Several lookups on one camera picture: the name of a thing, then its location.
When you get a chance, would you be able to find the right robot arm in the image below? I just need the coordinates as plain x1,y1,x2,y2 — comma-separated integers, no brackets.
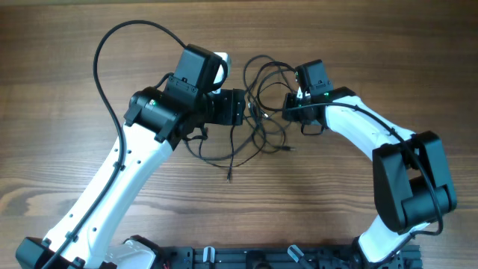
282,60,457,268

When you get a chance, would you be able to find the black usb cable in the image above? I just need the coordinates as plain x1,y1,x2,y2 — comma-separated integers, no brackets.
182,55,299,183

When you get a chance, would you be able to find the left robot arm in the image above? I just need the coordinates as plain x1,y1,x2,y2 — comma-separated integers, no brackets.
16,44,245,268

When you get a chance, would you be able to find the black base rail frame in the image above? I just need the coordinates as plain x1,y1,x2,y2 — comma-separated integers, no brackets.
122,235,423,269

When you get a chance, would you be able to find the left camera black cable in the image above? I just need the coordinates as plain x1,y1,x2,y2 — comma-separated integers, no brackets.
40,19,187,269

